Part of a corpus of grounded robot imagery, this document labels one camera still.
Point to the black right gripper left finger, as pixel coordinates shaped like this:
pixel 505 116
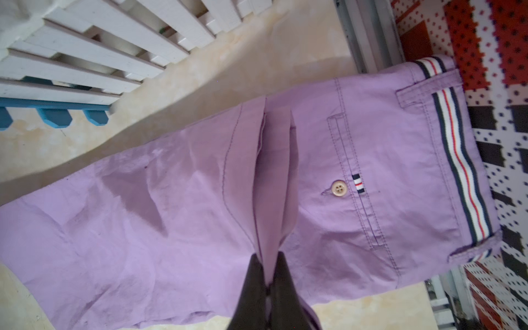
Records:
pixel 250 312

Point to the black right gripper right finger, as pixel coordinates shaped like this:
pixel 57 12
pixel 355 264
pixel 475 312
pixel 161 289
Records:
pixel 286 310

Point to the purple long pants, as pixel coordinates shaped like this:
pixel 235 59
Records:
pixel 366 184

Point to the blue white slatted crate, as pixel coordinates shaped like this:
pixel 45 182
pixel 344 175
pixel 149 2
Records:
pixel 60 56

